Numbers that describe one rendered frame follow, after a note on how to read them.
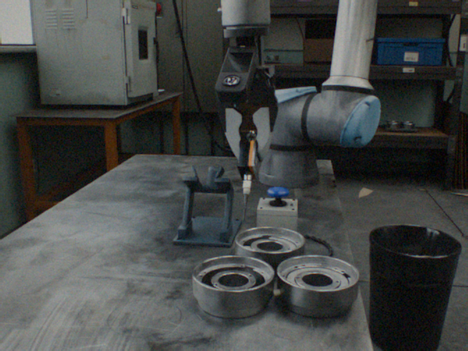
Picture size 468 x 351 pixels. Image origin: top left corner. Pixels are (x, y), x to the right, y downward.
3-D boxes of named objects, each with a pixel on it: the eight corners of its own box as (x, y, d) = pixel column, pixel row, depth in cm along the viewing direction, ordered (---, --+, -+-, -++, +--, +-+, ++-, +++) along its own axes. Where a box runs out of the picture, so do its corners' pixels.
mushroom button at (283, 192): (287, 219, 87) (289, 191, 86) (265, 217, 88) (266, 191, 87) (289, 211, 91) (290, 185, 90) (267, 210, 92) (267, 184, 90)
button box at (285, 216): (296, 235, 86) (297, 209, 85) (256, 233, 87) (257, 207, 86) (297, 220, 94) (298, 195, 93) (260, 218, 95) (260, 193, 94)
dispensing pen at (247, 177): (231, 214, 72) (241, 125, 81) (237, 227, 76) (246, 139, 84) (246, 214, 72) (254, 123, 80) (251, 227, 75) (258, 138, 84)
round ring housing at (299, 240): (310, 278, 70) (311, 251, 69) (237, 280, 70) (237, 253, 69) (297, 249, 80) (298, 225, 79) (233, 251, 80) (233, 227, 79)
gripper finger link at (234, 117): (248, 154, 86) (251, 102, 83) (241, 164, 80) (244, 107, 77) (230, 152, 86) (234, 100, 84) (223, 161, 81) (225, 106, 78)
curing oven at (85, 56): (138, 111, 279) (134, -9, 262) (40, 109, 287) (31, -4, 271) (167, 99, 338) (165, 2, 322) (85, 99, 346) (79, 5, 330)
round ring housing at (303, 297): (333, 277, 70) (335, 251, 69) (372, 313, 60) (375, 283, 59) (264, 287, 67) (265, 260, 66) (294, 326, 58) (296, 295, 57)
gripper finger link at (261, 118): (281, 152, 84) (274, 99, 82) (276, 161, 79) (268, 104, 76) (264, 154, 85) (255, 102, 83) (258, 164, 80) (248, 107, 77)
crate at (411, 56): (430, 65, 419) (433, 39, 414) (442, 67, 383) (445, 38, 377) (370, 64, 426) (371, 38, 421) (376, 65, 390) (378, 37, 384)
